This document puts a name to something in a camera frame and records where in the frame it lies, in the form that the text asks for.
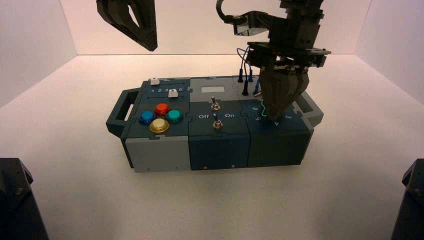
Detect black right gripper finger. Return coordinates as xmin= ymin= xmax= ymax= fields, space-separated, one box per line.
xmin=290 ymin=70 xmax=311 ymax=104
xmin=258 ymin=66 xmax=296 ymax=121

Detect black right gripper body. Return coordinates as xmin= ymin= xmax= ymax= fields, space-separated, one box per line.
xmin=246 ymin=14 xmax=332 ymax=75

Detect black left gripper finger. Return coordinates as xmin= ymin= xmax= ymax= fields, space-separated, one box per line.
xmin=96 ymin=0 xmax=158 ymax=52
xmin=130 ymin=0 xmax=159 ymax=51

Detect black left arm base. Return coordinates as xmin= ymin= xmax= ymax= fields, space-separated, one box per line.
xmin=0 ymin=157 xmax=51 ymax=240

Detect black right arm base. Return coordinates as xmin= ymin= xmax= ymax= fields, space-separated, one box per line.
xmin=390 ymin=158 xmax=424 ymax=240

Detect grey display window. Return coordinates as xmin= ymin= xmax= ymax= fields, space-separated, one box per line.
xmin=201 ymin=86 xmax=226 ymax=95

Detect blue grey modular control box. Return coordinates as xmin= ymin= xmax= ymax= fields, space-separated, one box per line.
xmin=105 ymin=76 xmax=325 ymax=174

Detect red push button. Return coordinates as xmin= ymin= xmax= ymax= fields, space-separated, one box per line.
xmin=154 ymin=102 xmax=171 ymax=117

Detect blue push button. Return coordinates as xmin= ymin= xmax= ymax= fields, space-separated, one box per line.
xmin=138 ymin=110 xmax=157 ymax=125

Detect green push button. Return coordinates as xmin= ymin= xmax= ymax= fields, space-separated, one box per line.
xmin=165 ymin=109 xmax=184 ymax=124

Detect yellow push button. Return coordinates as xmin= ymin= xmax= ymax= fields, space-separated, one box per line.
xmin=149 ymin=118 xmax=170 ymax=134

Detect teal jumper wire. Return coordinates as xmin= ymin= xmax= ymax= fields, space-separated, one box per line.
xmin=255 ymin=96 xmax=278 ymax=119

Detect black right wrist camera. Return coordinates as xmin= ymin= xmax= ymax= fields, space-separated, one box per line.
xmin=230 ymin=10 xmax=276 ymax=38

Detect black camera cable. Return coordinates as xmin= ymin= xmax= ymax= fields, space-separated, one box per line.
xmin=216 ymin=0 xmax=240 ymax=25

